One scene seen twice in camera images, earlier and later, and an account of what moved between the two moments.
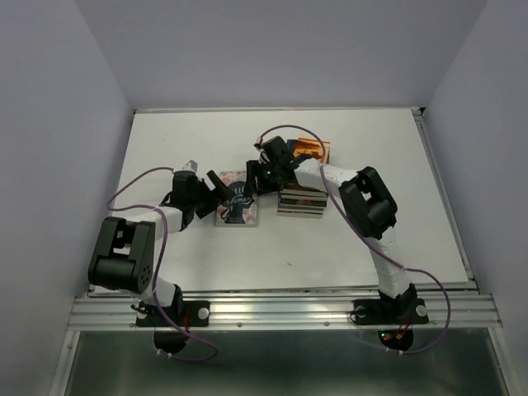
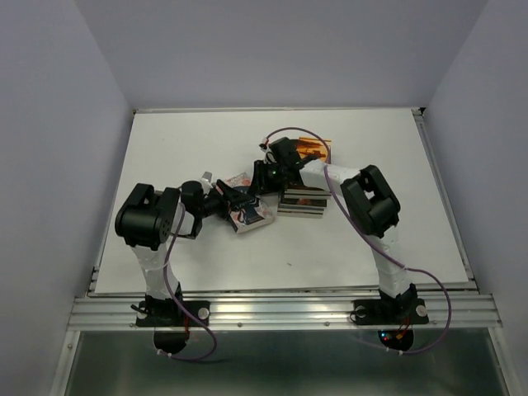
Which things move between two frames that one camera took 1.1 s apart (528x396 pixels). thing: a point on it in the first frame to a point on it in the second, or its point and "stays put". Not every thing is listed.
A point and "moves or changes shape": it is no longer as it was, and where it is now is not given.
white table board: x=288 y=252 stays put
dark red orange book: x=313 y=151 to x=329 y=147
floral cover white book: x=238 y=210 moves or changes shape
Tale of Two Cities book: x=304 y=201 stays put
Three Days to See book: x=289 y=205 stays put
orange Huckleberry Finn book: x=313 y=141 stays put
